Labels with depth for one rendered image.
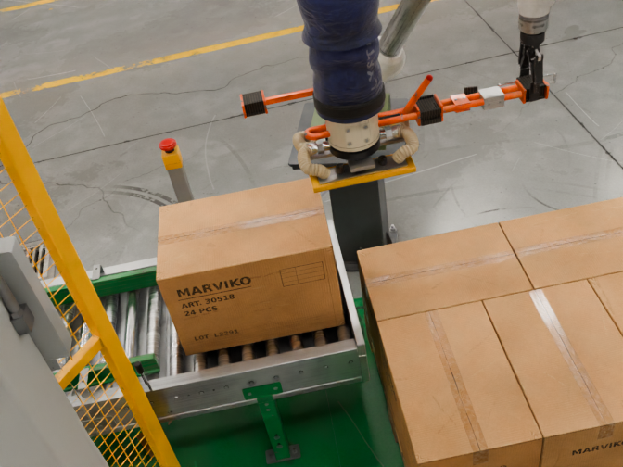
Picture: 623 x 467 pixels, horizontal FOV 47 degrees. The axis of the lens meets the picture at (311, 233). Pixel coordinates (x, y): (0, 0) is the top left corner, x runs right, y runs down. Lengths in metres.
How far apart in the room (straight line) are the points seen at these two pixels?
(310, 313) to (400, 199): 1.58
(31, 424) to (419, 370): 1.43
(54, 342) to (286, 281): 1.12
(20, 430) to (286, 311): 1.30
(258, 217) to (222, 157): 2.08
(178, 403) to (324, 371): 0.54
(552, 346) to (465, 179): 1.75
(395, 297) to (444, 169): 1.62
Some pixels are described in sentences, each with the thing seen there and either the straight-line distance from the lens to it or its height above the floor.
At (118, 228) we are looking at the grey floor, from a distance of 4.33.
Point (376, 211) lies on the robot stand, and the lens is 3.43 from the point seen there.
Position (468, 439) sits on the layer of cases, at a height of 0.54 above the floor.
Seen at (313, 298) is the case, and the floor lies 0.72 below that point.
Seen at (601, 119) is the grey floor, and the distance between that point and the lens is 4.71.
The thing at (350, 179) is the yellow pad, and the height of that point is 1.16.
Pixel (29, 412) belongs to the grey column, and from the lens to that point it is 1.48.
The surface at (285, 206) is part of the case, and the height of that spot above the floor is 0.95.
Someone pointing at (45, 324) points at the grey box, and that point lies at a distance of 1.52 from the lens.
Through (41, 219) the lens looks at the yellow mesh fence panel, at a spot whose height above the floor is 1.48.
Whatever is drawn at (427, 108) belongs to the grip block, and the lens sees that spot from 2.39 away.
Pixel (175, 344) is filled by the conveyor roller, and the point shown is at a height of 0.55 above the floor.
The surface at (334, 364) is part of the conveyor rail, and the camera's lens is 2.60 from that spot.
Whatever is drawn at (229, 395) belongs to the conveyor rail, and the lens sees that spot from 2.67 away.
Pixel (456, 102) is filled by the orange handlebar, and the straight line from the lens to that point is 2.42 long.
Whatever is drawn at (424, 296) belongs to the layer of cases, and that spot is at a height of 0.54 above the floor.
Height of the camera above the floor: 2.56
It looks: 41 degrees down
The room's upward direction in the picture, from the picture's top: 11 degrees counter-clockwise
